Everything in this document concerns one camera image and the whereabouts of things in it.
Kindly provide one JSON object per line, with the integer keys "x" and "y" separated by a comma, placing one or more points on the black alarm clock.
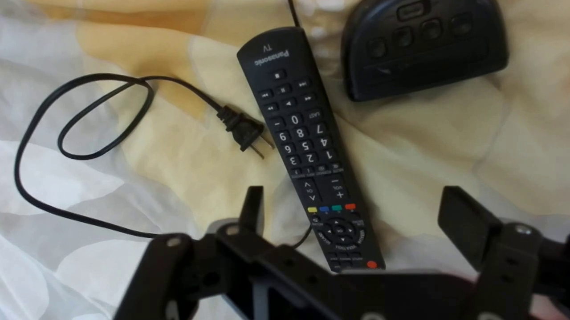
{"x": 397, "y": 47}

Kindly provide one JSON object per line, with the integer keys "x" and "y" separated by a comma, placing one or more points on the yellow grey floral duvet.
{"x": 107, "y": 136}

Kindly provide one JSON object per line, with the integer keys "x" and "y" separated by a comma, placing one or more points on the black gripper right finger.
{"x": 467, "y": 225}

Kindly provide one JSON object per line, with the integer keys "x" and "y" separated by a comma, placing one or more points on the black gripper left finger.
{"x": 249, "y": 220}

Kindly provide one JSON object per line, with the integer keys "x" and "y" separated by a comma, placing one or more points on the black remote control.
{"x": 285, "y": 83}

